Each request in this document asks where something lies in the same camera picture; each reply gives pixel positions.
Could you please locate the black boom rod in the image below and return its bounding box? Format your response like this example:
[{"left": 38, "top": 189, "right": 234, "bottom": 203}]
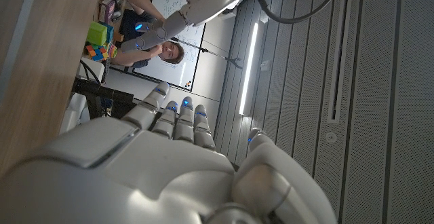
[{"left": 169, "top": 37, "right": 243, "bottom": 71}]

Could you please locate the green cube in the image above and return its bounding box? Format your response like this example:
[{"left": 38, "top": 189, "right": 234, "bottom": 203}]
[{"left": 85, "top": 21, "right": 108, "bottom": 47}]

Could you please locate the wall whiteboard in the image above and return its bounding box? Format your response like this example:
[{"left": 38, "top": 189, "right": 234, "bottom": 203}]
[{"left": 132, "top": 0, "right": 207, "bottom": 92}]

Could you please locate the white rectangular box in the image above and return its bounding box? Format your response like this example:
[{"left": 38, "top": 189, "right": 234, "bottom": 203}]
[{"left": 59, "top": 93, "right": 91, "bottom": 135}]

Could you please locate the seated person dark shirt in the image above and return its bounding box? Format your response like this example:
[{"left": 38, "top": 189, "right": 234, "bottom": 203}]
[{"left": 110, "top": 0, "right": 186, "bottom": 69}]

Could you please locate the colourful stacking ring toy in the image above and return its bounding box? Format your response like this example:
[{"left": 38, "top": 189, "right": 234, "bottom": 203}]
[{"left": 106, "top": 42, "right": 119, "bottom": 60}]

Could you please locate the purple printed small box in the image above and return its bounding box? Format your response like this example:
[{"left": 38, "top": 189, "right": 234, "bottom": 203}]
[{"left": 98, "top": 0, "right": 116, "bottom": 24}]

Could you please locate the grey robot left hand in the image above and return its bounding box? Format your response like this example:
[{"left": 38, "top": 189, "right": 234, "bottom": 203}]
[{"left": 120, "top": 10, "right": 189, "bottom": 54}]

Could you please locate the black monitor stand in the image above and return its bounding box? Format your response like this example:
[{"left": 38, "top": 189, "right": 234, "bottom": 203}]
[{"left": 71, "top": 59, "right": 160, "bottom": 119}]

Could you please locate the blue cube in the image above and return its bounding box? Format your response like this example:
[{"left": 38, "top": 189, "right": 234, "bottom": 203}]
[{"left": 98, "top": 20, "right": 115, "bottom": 44}]

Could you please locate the colourful puzzle cube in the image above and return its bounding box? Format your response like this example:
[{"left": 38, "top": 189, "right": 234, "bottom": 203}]
[{"left": 85, "top": 42, "right": 111, "bottom": 62}]

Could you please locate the long ceiling light strip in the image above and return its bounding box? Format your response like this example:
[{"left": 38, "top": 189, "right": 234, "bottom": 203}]
[{"left": 239, "top": 22, "right": 259, "bottom": 116}]

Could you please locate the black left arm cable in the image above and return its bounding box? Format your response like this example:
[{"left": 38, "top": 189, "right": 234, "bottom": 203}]
[{"left": 254, "top": 0, "right": 350, "bottom": 24}]

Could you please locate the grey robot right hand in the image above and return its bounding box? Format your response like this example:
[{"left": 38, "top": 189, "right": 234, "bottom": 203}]
[{"left": 0, "top": 81, "right": 338, "bottom": 224}]

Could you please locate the white square box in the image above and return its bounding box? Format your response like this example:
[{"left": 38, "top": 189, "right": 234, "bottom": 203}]
[{"left": 78, "top": 57, "right": 106, "bottom": 82}]

